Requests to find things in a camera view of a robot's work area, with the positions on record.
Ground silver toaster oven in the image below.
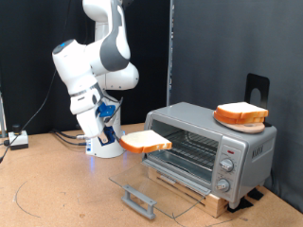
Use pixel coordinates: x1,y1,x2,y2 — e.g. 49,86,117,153
140,101,278,210

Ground long black floor cable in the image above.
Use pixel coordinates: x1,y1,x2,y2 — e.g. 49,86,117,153
0,69,59,165

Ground white toast bread slice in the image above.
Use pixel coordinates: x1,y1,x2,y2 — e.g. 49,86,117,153
213,112,265,125
118,130,173,154
215,101,270,120

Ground black metal bookend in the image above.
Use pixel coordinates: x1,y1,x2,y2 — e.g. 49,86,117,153
245,73,273,128

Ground timer knob of oven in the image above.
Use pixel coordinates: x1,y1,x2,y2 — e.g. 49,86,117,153
219,157,235,173

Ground temperature knob of oven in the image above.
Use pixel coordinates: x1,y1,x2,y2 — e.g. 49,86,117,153
215,178,231,193

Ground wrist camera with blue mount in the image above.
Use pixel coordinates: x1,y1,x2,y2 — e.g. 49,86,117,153
97,102,116,119

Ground black foam pad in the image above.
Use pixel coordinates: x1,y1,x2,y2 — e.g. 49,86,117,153
226,197,255,214
247,187,265,201

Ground round wooden board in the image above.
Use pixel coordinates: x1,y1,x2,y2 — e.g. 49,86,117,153
214,118,266,134

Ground vertical metal pole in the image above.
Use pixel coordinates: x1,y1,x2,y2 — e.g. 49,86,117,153
166,0,175,107

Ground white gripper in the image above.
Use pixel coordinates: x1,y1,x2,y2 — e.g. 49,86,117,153
69,88,110,143

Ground emergency stop button box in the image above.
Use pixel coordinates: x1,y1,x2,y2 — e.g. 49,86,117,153
8,124,29,151

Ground robot base cables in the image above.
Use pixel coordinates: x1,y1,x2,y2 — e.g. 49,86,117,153
51,128,93,147

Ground metal stand leg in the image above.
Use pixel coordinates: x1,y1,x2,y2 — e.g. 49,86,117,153
0,90,8,139

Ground wire oven rack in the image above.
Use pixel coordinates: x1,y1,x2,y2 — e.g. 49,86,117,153
148,130,220,173

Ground wooden crate base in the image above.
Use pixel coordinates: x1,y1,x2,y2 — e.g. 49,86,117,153
147,165,229,218

